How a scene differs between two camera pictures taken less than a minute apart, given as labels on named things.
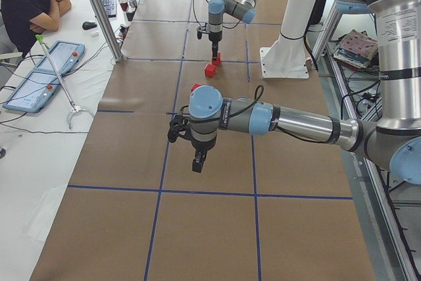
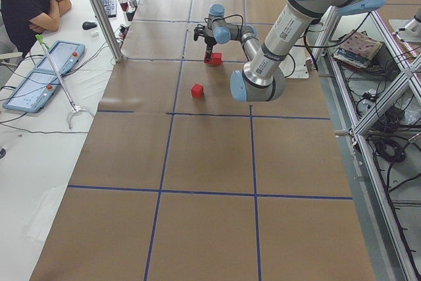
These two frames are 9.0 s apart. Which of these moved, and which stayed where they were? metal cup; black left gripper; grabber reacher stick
Moved: black left gripper
Stayed: metal cup; grabber reacher stick
